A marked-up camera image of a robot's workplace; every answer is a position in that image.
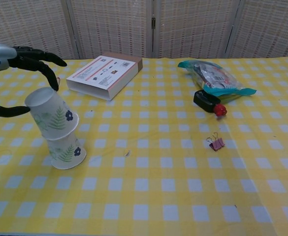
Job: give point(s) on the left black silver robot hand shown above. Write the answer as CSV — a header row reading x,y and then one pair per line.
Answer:
x,y
1,57

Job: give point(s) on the fern print paper cup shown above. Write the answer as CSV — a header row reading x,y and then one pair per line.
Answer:
x,y
66,152
52,110

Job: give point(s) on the woven folding screen panel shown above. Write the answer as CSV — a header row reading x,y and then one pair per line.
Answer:
x,y
33,24
195,27
111,27
269,27

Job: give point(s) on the white brown cardboard box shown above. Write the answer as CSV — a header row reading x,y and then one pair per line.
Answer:
x,y
104,73

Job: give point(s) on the metal screen hinge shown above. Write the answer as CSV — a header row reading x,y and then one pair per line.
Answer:
x,y
153,22

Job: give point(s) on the yellow white checkered tablecloth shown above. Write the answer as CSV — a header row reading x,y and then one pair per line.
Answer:
x,y
134,172
269,127

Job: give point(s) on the black bottle with red cap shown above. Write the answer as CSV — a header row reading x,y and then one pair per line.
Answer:
x,y
206,100

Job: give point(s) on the teal clear snack bag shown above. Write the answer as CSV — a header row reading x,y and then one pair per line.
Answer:
x,y
215,76

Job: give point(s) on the pink binder clip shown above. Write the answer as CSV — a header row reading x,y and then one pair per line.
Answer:
x,y
217,143

